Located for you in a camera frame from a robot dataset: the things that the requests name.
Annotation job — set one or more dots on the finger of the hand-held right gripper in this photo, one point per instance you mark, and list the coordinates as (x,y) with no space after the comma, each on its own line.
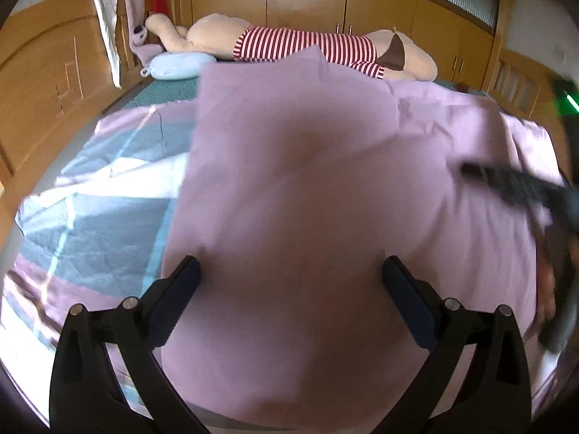
(506,183)

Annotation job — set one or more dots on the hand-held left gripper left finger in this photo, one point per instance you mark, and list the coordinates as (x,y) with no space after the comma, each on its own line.
(174,298)

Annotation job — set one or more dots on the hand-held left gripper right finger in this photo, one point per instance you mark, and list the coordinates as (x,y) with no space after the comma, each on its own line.
(409,298)

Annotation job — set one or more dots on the pink garment with black trim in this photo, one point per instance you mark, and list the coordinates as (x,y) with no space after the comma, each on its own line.
(307,190)

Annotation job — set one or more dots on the person's right hand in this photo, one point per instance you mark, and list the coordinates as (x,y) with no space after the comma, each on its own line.
(547,289)

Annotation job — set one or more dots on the wooden footboard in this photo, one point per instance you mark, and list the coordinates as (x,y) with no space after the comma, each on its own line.
(515,81)

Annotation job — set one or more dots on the patchwork pink and grey quilt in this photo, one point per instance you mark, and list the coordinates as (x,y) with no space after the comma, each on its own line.
(104,199)

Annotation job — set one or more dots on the green bed sheet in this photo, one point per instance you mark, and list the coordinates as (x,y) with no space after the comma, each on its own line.
(167,92)

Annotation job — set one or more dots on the light blue pillow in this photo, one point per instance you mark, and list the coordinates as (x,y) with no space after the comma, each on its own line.
(178,64)

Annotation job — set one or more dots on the wooden headboard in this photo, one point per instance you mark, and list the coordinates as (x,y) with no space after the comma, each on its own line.
(45,90)

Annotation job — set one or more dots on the large striped plush bear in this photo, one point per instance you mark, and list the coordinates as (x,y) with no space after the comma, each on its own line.
(289,43)

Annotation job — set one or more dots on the wooden wardrobe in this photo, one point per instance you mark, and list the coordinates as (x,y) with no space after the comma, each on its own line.
(307,0)

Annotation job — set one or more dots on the white hanging cloth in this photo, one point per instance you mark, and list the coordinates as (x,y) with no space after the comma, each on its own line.
(106,27)

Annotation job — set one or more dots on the pink hanging cloth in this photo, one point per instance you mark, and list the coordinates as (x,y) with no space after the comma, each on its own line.
(135,13)

